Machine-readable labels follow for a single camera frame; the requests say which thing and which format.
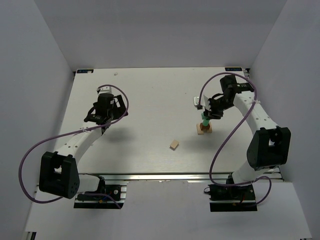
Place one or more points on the blue table corner label left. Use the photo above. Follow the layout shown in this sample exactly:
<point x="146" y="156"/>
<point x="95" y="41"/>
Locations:
<point x="84" y="71"/>

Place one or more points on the brown wooden block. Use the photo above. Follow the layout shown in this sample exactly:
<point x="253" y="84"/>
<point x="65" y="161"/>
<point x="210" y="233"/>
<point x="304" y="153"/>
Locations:
<point x="207" y="129"/>

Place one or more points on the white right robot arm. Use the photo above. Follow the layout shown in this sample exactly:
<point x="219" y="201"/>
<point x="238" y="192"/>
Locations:
<point x="269" y="147"/>

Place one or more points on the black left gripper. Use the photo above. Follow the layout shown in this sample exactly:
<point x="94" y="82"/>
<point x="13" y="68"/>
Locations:
<point x="120" y="107"/>

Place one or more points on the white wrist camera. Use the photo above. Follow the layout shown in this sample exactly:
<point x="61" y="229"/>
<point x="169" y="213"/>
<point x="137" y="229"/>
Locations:
<point x="104" y="90"/>
<point x="202" y="103"/>

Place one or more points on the small light wood block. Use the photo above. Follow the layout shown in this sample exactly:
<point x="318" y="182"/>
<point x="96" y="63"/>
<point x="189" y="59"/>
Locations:
<point x="174" y="144"/>

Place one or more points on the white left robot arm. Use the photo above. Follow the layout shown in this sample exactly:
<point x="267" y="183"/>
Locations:
<point x="59" y="174"/>

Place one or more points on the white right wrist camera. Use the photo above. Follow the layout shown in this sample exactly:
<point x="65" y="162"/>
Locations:
<point x="202" y="103"/>

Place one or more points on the aluminium table edge rail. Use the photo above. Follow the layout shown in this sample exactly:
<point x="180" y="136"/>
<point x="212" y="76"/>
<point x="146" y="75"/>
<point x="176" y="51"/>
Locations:
<point x="273" y="175"/>

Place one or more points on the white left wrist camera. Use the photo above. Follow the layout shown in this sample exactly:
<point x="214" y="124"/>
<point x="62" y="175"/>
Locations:
<point x="104" y="90"/>

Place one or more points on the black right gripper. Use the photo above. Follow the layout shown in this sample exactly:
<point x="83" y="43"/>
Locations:
<point x="213" y="113"/>

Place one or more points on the blue table corner label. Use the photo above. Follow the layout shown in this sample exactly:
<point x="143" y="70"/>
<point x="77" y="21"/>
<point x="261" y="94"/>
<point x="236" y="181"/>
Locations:
<point x="84" y="71"/>
<point x="233" y="69"/>

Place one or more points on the green rectangular block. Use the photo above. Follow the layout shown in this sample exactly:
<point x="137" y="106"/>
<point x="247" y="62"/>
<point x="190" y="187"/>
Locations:
<point x="203" y="116"/>

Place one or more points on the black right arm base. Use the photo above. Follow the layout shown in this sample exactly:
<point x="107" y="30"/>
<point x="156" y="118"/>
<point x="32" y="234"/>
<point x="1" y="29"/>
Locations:
<point x="231" y="199"/>

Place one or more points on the green wooden cylinder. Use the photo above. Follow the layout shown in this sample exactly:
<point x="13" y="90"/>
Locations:
<point x="205" y="122"/>

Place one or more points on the blue table corner label right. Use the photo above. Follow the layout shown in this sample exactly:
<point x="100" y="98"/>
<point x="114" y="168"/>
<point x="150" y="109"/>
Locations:
<point x="233" y="69"/>

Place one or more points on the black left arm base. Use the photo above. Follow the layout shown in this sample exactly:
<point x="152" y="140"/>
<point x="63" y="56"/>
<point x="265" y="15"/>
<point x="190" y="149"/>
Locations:
<point x="100" y="196"/>

